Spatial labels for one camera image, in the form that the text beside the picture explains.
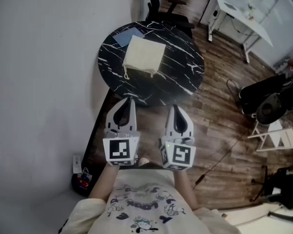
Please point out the black office chair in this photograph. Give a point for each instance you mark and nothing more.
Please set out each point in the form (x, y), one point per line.
(171, 19)

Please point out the person in white shirt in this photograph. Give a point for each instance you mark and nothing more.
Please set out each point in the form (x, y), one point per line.
(146, 199)

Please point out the person's left forearm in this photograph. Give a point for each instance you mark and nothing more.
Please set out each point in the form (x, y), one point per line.
(105, 181)

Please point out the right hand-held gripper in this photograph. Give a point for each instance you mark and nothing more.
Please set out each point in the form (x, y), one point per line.
(180, 155)

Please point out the small potted plant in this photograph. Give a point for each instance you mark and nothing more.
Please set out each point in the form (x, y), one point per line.
(251, 10)

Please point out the person's right forearm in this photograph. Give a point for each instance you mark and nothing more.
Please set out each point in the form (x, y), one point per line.
(184, 189)

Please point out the black round device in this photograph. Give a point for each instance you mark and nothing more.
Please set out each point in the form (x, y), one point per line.
(268, 108)

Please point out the white folding rack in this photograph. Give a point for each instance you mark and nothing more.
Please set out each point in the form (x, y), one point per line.
(273, 136)

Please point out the black wheeled stand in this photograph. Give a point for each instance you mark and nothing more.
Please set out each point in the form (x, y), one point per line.
(283, 189)

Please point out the grey tablet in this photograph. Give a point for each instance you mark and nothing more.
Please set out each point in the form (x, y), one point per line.
(230, 5)

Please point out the person's light shoe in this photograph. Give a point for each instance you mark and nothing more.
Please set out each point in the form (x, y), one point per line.
(143, 161)

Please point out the blue notebook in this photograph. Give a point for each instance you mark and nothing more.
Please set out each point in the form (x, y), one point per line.
(123, 38)

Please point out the white desk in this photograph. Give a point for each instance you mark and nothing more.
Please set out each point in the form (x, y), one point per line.
(244, 21)

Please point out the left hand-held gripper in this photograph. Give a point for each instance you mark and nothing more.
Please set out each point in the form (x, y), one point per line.
(118, 149)

